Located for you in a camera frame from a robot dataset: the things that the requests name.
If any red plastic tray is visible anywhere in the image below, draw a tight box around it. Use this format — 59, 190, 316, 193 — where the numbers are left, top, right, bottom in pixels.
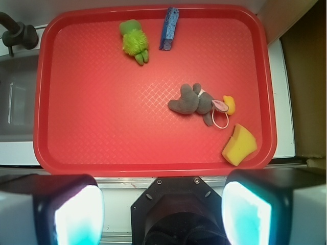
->
33, 5, 277, 177

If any grey toy sink basin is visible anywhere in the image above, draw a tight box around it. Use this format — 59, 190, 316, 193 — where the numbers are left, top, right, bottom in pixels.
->
1, 50, 39, 142

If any yellow sponge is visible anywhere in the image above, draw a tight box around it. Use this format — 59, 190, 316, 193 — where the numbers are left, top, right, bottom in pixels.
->
222, 124, 258, 166

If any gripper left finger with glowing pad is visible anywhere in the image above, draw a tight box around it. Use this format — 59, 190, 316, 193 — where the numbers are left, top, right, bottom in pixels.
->
1, 174, 104, 244

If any dark sink faucet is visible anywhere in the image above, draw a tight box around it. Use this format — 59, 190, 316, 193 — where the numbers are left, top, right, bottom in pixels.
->
1, 12, 39, 57

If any green fuzzy sponge toy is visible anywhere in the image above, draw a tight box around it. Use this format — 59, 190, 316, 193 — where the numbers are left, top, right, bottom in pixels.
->
119, 19, 149, 66

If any brown cardboard box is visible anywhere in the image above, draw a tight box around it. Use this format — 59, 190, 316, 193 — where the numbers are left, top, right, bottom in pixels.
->
281, 1, 326, 168

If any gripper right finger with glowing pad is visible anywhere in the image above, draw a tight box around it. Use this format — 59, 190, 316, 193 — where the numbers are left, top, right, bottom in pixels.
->
222, 168, 326, 244

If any blue sponge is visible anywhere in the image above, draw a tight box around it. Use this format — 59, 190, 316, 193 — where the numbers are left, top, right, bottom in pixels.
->
159, 7, 179, 51

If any yellow rubber duck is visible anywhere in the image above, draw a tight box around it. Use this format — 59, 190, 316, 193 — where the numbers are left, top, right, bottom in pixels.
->
223, 95, 236, 116

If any grey plush mouse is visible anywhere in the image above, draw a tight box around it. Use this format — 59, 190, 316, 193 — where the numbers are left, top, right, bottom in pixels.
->
168, 83, 229, 129

